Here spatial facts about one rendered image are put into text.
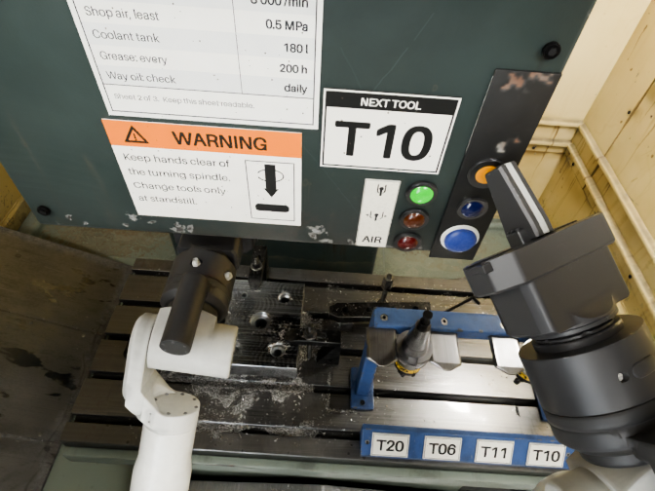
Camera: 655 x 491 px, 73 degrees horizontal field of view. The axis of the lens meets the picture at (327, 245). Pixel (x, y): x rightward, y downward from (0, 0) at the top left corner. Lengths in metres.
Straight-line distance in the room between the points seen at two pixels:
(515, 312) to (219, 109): 0.26
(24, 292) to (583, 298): 1.53
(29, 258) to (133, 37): 1.41
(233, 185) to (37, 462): 1.17
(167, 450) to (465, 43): 0.53
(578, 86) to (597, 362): 1.38
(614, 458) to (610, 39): 1.37
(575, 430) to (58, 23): 0.44
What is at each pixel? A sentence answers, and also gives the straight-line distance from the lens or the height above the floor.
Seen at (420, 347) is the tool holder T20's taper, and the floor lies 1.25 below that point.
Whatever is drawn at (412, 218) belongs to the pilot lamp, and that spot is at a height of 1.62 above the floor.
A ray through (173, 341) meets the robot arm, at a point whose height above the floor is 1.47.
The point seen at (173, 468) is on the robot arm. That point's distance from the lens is 0.63.
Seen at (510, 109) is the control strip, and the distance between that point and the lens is 0.36.
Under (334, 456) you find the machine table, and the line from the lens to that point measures 1.04.
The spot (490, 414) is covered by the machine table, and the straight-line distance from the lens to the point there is 1.15.
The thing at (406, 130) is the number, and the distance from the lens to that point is 0.35.
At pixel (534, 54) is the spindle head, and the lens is 0.34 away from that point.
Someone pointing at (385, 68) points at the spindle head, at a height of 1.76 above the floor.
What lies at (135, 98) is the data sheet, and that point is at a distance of 0.37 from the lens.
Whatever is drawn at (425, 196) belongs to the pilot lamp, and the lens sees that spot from 0.39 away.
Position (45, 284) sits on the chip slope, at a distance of 1.66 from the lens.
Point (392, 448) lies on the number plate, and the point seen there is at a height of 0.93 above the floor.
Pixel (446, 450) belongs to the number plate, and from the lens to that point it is 1.05.
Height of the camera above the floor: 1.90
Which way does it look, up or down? 49 degrees down
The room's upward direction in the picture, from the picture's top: 5 degrees clockwise
